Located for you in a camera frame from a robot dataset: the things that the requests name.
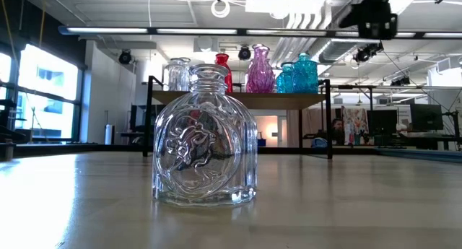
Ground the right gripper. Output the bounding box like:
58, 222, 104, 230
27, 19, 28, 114
338, 0, 398, 40

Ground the wide blue zigzag glass vase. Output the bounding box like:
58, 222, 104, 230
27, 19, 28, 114
291, 52, 320, 95

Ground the clear ribbed glass jar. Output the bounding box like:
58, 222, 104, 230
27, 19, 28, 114
162, 57, 191, 92

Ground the round red flared glass vase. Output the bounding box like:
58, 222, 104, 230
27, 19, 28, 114
215, 53, 234, 94

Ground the small blue glass vase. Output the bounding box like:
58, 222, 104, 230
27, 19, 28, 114
276, 61, 295, 95

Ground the clear embossed glass bottle vase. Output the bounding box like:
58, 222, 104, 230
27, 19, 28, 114
151, 63, 259, 208

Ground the black track spotlight cluster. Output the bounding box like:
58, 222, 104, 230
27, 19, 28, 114
352, 41, 385, 64

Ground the linear ceiling light bar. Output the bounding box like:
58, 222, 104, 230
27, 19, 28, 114
57, 24, 462, 40

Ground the black round ceiling spotlight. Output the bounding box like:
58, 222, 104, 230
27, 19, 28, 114
237, 45, 253, 61
118, 49, 133, 65

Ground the white ceiling conduit bundle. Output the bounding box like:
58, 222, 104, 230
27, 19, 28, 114
266, 10, 335, 71

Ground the black computer monitor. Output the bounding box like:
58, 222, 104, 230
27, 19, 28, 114
410, 103, 445, 131
367, 109, 398, 136

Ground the colourful hanging fabric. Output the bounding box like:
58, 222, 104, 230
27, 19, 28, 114
341, 106, 370, 146

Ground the person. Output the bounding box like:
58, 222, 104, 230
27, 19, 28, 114
331, 118, 346, 146

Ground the black background desk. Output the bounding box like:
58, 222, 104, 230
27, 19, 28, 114
395, 131, 462, 151

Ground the window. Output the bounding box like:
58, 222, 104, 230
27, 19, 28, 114
0, 43, 86, 144

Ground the silver ventilation duct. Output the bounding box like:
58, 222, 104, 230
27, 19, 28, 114
317, 0, 422, 64

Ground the white cable coil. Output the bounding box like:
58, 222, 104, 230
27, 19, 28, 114
210, 0, 232, 19

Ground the wooden shelf black metal frame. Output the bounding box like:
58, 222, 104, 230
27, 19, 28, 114
142, 74, 334, 160

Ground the black aluminium side frame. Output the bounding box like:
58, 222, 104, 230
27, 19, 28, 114
375, 147, 462, 164

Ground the black aluminium cross rail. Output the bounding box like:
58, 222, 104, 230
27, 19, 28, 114
0, 142, 401, 160

